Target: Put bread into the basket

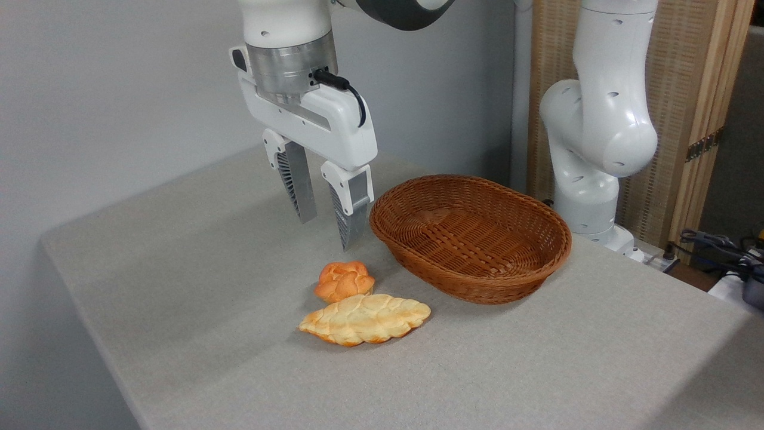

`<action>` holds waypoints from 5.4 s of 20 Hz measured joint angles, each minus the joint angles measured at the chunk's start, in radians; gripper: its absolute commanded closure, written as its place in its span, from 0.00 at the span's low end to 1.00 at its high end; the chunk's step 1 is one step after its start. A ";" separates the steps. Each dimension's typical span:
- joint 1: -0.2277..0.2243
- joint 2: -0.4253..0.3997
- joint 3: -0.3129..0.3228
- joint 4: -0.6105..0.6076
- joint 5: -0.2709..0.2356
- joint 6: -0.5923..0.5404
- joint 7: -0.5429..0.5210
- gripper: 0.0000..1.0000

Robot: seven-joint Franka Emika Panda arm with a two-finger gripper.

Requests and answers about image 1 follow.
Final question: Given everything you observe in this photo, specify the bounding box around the small round orange bread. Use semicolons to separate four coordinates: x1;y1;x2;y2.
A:
314;260;376;304

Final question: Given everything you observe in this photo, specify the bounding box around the brown wicker basket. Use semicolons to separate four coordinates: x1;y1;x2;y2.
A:
369;174;572;305

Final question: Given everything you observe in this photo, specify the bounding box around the metal screen hinge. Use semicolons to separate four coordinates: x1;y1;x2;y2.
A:
685;128;724;163

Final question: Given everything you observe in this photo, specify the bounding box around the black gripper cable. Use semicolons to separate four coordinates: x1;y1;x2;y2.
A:
313;69;367;128

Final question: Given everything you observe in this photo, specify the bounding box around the wooden woven folding screen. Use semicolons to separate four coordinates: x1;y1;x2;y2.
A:
528;0;756;263

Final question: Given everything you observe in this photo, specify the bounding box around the grey device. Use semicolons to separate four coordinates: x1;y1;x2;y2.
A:
742;266;764;311

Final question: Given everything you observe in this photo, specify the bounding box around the long braided bread loaf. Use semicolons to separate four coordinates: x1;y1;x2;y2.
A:
298;293;432;347

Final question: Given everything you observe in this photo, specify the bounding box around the black cable bundle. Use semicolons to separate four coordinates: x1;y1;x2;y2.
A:
671;229;764;281

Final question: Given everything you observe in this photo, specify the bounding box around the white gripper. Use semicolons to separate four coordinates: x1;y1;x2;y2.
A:
230;45;378;252

